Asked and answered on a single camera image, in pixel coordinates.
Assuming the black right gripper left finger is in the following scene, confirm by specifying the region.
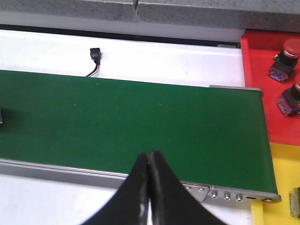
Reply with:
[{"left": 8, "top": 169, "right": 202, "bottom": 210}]
[{"left": 83, "top": 153, "right": 149, "bottom": 225}]

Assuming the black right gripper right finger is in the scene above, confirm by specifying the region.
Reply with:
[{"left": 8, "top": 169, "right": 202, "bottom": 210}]
[{"left": 149, "top": 150, "right": 225, "bottom": 225}]

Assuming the yellow mushroom push button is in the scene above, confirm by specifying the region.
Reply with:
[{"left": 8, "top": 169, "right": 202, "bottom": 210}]
[
  {"left": 289, "top": 187, "right": 300, "bottom": 218},
  {"left": 0, "top": 109, "right": 3, "bottom": 124}
]

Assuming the red mushroom push button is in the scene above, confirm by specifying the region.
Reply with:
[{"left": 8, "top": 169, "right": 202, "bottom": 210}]
[
  {"left": 268, "top": 38, "right": 300, "bottom": 83},
  {"left": 276, "top": 78, "right": 300, "bottom": 117}
]

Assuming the green conveyor belt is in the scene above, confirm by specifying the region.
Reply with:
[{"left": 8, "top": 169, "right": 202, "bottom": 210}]
[{"left": 0, "top": 71, "right": 277, "bottom": 193}]

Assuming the yellow plastic tray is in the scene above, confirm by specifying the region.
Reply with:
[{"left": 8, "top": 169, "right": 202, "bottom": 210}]
[{"left": 251, "top": 143, "right": 300, "bottom": 225}]

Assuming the small black sensor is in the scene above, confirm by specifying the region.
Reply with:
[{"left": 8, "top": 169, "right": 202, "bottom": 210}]
[{"left": 90, "top": 48, "right": 101, "bottom": 65}]

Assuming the red plastic tray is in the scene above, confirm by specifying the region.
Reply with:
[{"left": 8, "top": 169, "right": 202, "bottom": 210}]
[{"left": 239, "top": 30, "right": 300, "bottom": 144}]

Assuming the grey speckled stone slab right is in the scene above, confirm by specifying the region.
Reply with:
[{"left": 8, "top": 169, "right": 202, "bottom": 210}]
[{"left": 137, "top": 0, "right": 300, "bottom": 32}]

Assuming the grey speckled stone slab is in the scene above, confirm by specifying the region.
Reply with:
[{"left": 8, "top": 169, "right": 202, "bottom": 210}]
[
  {"left": 0, "top": 0, "right": 138, "bottom": 22},
  {"left": 137, "top": 0, "right": 300, "bottom": 32}
]

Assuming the grey speckled stone slab left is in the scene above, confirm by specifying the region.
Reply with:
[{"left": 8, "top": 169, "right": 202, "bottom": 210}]
[{"left": 0, "top": 0, "right": 138, "bottom": 22}]

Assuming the aluminium conveyor side rail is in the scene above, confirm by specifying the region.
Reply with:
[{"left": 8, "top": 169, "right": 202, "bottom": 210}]
[{"left": 0, "top": 157, "right": 209, "bottom": 202}]

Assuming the steel conveyor end bracket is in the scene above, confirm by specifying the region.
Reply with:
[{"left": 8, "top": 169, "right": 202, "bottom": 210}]
[
  {"left": 207, "top": 186, "right": 282, "bottom": 203},
  {"left": 209, "top": 85, "right": 263, "bottom": 97}
]

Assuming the far steel conveyor end bracket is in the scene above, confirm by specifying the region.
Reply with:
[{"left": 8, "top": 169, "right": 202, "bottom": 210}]
[{"left": 209, "top": 85, "right": 263, "bottom": 97}]

